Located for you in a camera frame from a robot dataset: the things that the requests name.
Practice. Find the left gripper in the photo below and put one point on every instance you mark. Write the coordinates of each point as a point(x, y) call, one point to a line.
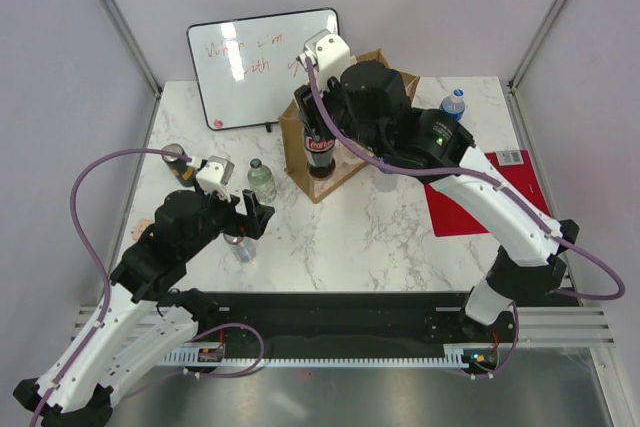
point(258, 215)

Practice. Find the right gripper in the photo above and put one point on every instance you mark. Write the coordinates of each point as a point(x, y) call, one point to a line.
point(310, 106)

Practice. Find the brown canvas tote bag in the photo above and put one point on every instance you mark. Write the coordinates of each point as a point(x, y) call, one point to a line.
point(346, 166)

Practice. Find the Coca-Cola glass bottle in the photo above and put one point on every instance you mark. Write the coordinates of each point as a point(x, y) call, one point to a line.
point(319, 154)

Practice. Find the clear soda water bottle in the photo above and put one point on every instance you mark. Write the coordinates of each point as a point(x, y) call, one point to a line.
point(262, 181)

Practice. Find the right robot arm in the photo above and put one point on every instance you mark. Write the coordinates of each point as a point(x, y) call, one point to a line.
point(445, 156)

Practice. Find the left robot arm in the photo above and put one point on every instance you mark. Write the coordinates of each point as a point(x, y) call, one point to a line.
point(84, 385)

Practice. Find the silver beverage can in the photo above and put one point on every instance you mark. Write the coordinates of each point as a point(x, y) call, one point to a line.
point(242, 247)

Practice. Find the white dry-erase board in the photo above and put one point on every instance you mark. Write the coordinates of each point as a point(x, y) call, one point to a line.
point(247, 69)

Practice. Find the blue-label water bottle near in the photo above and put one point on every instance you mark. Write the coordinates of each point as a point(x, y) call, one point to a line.
point(385, 181)

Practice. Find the blue-label water bottle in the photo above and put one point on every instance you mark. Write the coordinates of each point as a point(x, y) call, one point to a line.
point(454, 105)
point(385, 181)

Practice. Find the black and yellow can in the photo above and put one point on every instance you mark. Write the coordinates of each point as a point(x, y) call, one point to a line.
point(180, 169)

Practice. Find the blue-label water bottle far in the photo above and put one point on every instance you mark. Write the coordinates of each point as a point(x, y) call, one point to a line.
point(454, 105)

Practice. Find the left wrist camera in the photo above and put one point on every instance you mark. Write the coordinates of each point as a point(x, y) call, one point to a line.
point(214, 176)

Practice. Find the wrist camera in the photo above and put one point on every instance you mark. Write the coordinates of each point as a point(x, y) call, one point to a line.
point(329, 54)
point(214, 176)

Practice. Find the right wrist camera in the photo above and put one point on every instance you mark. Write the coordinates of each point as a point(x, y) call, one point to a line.
point(329, 54)

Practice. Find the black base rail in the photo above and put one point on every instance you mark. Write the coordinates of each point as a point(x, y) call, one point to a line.
point(292, 325)

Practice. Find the white cable duct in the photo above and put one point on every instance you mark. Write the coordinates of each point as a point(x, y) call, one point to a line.
point(191, 356)

